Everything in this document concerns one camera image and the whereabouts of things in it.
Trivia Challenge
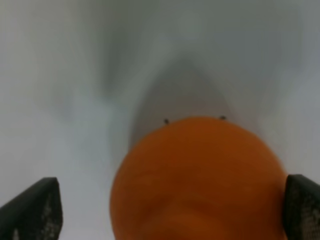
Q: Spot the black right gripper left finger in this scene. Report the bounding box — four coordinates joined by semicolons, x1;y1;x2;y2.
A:
0;177;63;240

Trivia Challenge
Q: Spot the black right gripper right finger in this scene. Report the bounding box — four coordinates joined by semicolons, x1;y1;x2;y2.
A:
283;174;320;240

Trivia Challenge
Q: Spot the orange fruit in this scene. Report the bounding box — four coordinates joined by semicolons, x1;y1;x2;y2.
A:
110;117;287;240

